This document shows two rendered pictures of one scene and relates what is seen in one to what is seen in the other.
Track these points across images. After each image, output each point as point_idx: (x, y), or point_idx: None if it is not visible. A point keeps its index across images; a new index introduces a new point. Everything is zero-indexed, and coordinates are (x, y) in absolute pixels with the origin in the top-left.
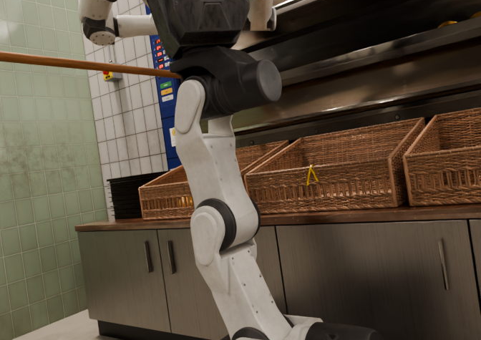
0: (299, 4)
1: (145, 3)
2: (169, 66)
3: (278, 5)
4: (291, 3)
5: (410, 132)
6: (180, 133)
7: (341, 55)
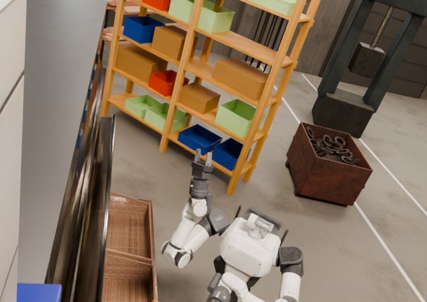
0: (107, 229)
1: (264, 274)
2: (250, 289)
3: (105, 241)
4: (107, 231)
5: (112, 255)
6: None
7: None
